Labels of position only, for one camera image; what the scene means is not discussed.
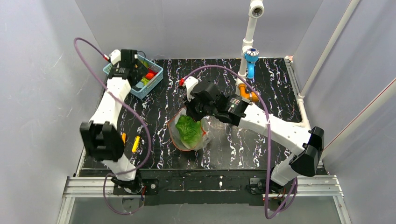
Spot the blue pipe fitting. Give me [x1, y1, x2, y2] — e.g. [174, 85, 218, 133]
[244, 48, 260, 79]

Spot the purple cable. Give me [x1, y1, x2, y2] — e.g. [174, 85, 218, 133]
[181, 65, 298, 220]
[73, 37, 152, 216]

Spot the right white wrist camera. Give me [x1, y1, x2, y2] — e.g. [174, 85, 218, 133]
[179, 76, 198, 101]

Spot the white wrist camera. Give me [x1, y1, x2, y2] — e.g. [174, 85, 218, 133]
[179, 76, 198, 101]
[104, 49, 121, 65]

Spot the clear zip bag orange zipper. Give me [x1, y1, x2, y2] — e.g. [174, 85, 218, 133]
[167, 107, 213, 152]

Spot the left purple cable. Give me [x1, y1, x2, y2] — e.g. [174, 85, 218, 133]
[73, 37, 152, 216]

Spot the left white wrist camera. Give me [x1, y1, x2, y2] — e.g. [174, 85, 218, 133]
[104, 49, 121, 65]

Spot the orange pipe fitting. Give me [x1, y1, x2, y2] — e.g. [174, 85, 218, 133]
[237, 83, 259, 102]

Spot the white pvc pipe frame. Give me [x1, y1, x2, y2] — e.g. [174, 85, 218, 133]
[235, 0, 396, 161]

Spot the red chili pepper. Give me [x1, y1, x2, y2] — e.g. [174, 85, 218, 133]
[144, 69, 157, 81]

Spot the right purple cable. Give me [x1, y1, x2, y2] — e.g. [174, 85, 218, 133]
[181, 65, 298, 220]

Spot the blue plastic basket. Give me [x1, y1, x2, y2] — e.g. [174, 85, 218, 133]
[103, 51, 163, 99]

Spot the green lettuce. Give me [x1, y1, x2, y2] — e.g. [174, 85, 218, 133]
[176, 115, 203, 149]

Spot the green yellow mango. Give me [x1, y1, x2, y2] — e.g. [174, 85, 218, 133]
[141, 60, 149, 69]

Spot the aluminium rail frame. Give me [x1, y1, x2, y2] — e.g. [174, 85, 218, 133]
[57, 175, 351, 224]

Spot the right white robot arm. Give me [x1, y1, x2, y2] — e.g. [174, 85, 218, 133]
[181, 77, 324, 186]

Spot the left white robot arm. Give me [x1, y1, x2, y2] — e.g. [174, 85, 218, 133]
[80, 49, 148, 181]

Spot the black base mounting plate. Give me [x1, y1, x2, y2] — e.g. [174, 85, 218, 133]
[111, 168, 310, 206]

